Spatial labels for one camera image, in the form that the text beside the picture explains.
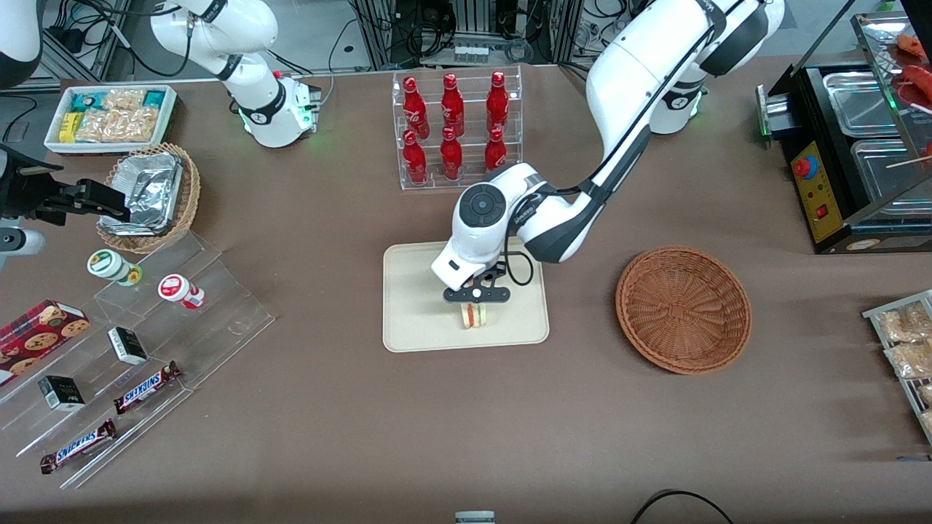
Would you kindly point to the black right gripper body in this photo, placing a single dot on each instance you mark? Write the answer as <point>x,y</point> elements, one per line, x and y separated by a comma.
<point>30,196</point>

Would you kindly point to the layered sandwich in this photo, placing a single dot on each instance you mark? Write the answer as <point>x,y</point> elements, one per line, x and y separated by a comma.
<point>474,315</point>

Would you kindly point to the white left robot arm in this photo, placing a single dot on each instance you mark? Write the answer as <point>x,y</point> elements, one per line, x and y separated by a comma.
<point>641,58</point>

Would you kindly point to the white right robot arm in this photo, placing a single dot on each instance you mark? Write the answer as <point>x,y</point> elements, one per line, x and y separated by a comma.
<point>255,109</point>

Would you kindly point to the cream plastic serving tray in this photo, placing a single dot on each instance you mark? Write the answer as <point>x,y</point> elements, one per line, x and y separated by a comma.
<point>422,320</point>

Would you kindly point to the aluminium foil tray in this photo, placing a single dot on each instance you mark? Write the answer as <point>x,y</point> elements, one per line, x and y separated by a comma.
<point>149,185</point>

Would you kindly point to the light woven wicker basket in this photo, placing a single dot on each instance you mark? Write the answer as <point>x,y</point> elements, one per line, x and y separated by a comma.
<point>191,196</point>

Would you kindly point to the brown woven wicker basket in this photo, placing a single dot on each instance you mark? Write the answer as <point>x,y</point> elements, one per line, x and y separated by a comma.
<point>681,309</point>

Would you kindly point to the white plastic snack bin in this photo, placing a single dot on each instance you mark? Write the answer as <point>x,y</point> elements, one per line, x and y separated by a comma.
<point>109,148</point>

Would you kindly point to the green sunflower yogurt cup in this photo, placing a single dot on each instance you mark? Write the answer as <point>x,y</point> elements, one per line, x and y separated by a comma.
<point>105,263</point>

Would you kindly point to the yellow snack pack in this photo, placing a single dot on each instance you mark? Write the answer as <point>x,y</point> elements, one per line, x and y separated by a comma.
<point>67,127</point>

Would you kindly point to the clear rice cracker bag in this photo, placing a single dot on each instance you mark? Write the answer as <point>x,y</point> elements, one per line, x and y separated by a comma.
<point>116,126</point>
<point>124,99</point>

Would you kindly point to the green snack pack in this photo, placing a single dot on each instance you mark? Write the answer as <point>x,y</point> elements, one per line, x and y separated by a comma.
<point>85,100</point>

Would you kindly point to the red lidded yogurt cup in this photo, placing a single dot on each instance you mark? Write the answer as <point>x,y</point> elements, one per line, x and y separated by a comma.
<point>173,287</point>

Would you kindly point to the teal snack pack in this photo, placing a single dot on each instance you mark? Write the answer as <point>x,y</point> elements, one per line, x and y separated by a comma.
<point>153,99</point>

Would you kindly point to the red cola bottle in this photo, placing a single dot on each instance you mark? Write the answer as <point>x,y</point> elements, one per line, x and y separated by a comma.
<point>497,98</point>
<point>413,102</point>
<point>451,156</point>
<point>452,102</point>
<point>413,160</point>
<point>495,153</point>

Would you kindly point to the red plaid cookie box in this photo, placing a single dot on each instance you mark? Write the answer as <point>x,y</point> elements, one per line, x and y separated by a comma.
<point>36,335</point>

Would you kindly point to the small black carton box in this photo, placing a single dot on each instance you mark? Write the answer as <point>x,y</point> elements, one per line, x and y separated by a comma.
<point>127,348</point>
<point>62,394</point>

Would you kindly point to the clear acrylic tiered shelf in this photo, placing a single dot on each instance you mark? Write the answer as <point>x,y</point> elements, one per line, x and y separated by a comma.
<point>218,320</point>

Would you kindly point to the clear acrylic bottle rack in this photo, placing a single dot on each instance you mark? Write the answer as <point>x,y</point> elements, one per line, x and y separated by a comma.
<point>433,131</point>

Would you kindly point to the Snickers chocolate bar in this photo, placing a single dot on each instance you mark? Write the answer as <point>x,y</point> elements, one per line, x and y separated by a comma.
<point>76,446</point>
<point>145,388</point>

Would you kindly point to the grey device edge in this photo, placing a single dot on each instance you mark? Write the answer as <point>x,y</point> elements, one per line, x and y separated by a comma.
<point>475,518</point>

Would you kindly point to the white power strip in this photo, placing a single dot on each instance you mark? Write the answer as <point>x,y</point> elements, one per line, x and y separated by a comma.
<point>480,53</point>

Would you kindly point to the black food warmer machine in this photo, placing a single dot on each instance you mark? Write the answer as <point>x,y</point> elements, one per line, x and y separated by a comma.
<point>819,196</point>

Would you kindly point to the grey snack display rack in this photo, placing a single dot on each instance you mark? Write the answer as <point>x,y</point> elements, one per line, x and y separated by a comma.
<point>871,314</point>

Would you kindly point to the clear fried snack bag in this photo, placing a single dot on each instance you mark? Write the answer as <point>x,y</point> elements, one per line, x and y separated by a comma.
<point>903,324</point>
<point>928,422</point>
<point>910,358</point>
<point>926,394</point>

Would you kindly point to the stainless steel pan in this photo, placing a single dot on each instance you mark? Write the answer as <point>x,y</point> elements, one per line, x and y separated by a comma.
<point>885,175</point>
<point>863,102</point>

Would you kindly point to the wooden skewer stick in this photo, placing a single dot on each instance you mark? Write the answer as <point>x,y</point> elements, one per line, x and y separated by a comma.
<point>910,161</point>

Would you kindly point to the aluminium frame rack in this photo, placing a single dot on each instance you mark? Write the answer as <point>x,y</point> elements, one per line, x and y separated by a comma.
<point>378,29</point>

